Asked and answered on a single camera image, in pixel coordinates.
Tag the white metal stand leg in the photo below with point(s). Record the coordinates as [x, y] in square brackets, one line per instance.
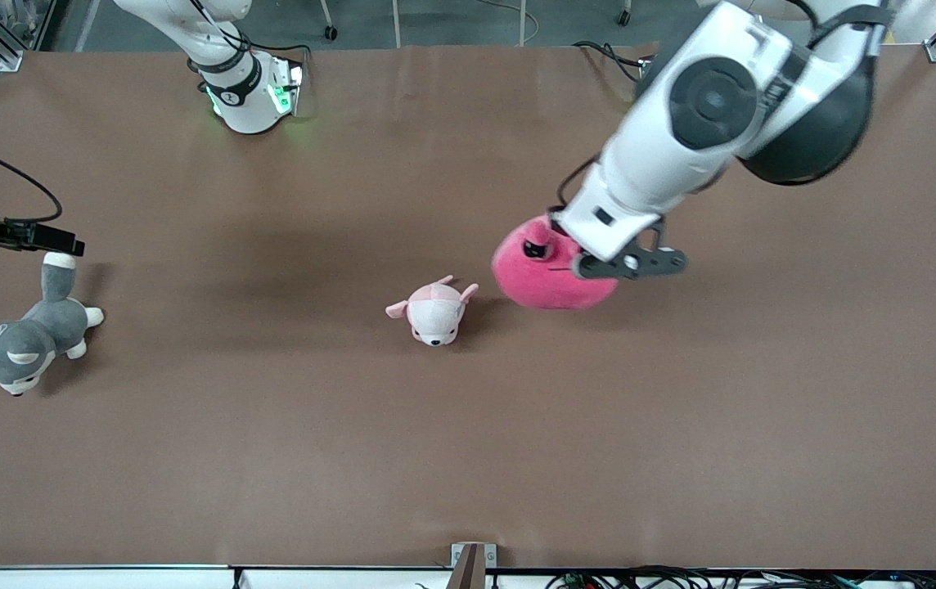
[523, 23]
[396, 23]

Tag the white table edge rail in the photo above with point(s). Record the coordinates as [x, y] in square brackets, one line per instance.
[108, 579]

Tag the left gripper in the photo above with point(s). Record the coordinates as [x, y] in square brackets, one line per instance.
[535, 246]

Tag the magenta round plush toy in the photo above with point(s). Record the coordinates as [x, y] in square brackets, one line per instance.
[542, 286]

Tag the grey white husky plush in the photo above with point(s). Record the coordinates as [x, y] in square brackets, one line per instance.
[34, 335]

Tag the white pink dog plush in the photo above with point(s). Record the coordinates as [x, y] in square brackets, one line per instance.
[435, 315]

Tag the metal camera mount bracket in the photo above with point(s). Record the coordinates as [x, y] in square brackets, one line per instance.
[474, 564]

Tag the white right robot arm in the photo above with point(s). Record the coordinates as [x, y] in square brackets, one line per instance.
[243, 106]

